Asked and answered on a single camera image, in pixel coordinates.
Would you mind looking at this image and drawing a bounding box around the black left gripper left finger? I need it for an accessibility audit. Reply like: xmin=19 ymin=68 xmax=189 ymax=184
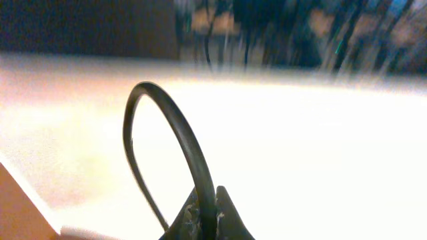
xmin=159 ymin=188 xmax=201 ymax=240

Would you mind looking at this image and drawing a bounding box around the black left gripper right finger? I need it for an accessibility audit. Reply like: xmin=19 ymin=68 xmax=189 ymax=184
xmin=216 ymin=185 xmax=254 ymax=240

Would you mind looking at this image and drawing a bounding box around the long black USB cable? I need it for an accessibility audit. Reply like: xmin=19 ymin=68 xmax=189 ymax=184
xmin=122 ymin=81 xmax=218 ymax=240

